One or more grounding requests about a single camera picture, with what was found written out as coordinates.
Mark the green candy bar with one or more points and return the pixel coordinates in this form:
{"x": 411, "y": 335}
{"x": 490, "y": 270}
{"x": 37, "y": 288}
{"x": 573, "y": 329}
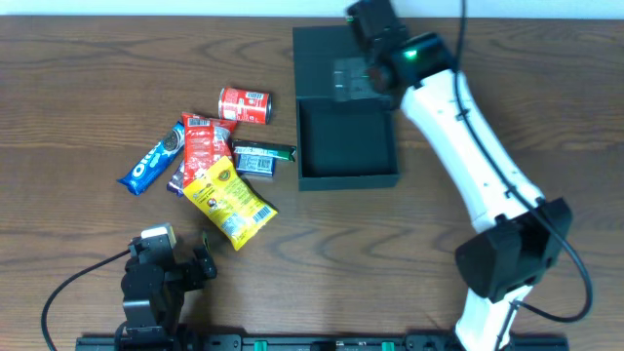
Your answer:
{"x": 277, "y": 151}

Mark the black gift box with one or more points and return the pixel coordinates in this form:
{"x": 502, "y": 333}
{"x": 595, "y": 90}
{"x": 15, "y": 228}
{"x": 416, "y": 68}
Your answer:
{"x": 345, "y": 133}

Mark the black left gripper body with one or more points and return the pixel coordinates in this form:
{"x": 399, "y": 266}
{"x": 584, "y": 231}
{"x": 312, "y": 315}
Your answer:
{"x": 196, "y": 266}

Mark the red chip bag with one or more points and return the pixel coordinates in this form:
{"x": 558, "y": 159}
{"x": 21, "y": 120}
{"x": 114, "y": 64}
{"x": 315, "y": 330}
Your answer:
{"x": 206, "y": 142}

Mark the blue Oreo cookie pack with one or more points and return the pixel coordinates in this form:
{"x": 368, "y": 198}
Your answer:
{"x": 157, "y": 159}

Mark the purple chocolate bar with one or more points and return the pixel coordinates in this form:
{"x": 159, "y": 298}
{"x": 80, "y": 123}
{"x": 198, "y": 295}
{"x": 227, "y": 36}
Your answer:
{"x": 175, "y": 184}

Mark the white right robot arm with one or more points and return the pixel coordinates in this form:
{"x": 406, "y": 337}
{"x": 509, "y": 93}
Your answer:
{"x": 518, "y": 232}

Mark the yellow snack bag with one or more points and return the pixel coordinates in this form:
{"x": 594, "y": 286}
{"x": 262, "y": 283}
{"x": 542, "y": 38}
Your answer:
{"x": 221, "y": 195}

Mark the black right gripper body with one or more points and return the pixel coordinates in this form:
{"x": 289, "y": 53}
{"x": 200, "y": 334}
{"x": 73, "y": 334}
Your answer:
{"x": 372, "y": 30}

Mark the black mounting rail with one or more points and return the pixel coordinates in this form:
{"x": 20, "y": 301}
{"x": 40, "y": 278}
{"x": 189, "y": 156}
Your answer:
{"x": 235, "y": 342}

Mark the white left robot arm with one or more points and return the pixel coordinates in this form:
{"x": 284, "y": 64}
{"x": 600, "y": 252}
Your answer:
{"x": 154, "y": 286}

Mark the red soda can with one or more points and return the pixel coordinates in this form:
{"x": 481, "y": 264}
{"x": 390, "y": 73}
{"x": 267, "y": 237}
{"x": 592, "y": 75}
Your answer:
{"x": 244, "y": 106}

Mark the small blue snack packet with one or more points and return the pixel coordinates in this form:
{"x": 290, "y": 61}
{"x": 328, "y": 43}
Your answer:
{"x": 255, "y": 165}

